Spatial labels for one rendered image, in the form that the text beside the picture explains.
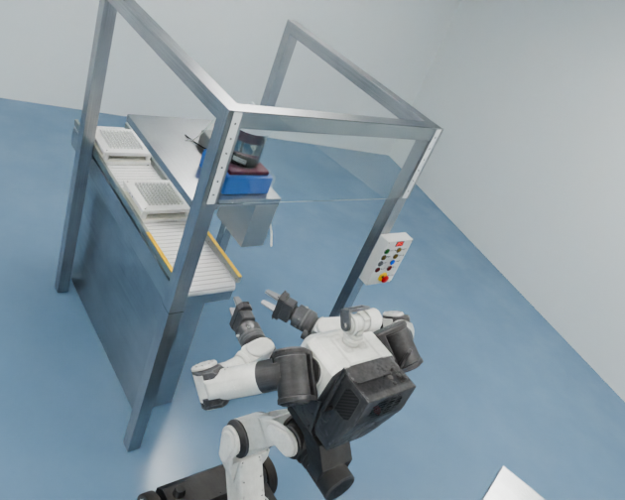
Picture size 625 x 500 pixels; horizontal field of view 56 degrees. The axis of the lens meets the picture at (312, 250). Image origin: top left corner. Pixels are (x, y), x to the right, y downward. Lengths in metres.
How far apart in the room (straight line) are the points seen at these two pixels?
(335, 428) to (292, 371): 0.25
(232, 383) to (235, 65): 4.39
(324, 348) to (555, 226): 3.90
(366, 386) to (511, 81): 4.59
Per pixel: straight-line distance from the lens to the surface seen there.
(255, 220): 2.27
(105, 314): 3.23
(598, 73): 5.41
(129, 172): 3.03
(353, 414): 1.69
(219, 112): 1.90
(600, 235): 5.16
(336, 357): 1.71
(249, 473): 2.40
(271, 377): 1.64
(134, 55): 5.52
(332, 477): 1.95
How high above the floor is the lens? 2.36
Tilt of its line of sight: 31 degrees down
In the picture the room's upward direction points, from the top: 24 degrees clockwise
